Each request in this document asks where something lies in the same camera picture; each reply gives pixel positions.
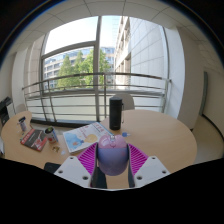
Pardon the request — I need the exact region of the lilac computer mouse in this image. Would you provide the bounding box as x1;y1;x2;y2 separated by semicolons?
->
97;134;130;177

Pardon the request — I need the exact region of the grey door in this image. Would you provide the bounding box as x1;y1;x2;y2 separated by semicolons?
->
198;70;209;118

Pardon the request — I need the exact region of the small can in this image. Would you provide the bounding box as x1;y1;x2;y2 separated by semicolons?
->
17;116;28;133

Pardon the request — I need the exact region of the black drink bottle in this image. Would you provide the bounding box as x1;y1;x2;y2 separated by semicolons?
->
108;95;125;131

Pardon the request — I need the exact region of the small printed cup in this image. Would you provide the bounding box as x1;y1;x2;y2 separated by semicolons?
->
44;126;60;144

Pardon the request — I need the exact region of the metal balcony railing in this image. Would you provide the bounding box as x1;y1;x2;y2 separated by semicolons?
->
21;72;173;123

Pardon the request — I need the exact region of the white chair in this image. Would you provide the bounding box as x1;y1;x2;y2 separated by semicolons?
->
114;92;136;112
14;103;28;115

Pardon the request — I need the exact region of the black and white printer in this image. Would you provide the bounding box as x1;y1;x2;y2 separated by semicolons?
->
0;96;16;126

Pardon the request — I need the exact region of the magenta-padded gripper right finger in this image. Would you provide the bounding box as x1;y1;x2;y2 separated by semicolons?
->
127;143;172;189

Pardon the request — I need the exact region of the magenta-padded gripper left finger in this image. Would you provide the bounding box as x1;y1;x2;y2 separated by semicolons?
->
53;142;108;190

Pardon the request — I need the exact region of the red book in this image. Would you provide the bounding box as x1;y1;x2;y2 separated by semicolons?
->
19;128;49;153

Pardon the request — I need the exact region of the open magazine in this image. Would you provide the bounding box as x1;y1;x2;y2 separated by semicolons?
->
62;121;114;154

